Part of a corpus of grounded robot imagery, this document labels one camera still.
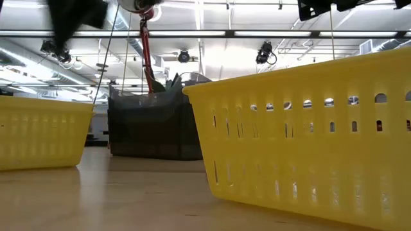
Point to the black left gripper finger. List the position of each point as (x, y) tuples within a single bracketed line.
[(65, 43)]

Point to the yellow plastic basket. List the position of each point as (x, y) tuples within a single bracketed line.
[(41, 134), (305, 154)]

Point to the smoke grey plastic bin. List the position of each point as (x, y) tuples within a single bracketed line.
[(151, 134), (151, 96)]

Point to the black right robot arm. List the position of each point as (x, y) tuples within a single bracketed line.
[(404, 3)]

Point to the round grey lamp head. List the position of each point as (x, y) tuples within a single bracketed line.
[(135, 4)]

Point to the dark clamp base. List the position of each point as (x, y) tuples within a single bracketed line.
[(159, 86)]

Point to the black ceiling camera cluster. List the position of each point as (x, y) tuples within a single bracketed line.
[(54, 51)]

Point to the silver ceiling duct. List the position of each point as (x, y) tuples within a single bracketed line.
[(38, 61)]

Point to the round black overhead camera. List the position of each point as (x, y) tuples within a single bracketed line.
[(183, 56)]

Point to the black horizontal frame bar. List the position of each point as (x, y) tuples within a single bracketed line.
[(192, 33)]

